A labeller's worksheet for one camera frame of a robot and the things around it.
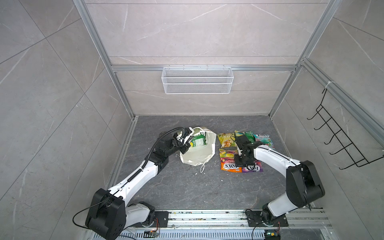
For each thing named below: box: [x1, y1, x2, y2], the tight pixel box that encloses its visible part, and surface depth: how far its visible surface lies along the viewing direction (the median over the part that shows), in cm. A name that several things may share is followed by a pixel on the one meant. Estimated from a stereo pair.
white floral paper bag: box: [179, 126, 217, 173], surface depth 83 cm
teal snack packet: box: [253, 134, 276, 151], surface depth 103 cm
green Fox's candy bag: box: [244, 131, 256, 143], surface depth 109 cm
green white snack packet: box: [189, 131, 207, 148], surface depth 102 cm
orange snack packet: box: [218, 146, 243, 173], surface depth 93 cm
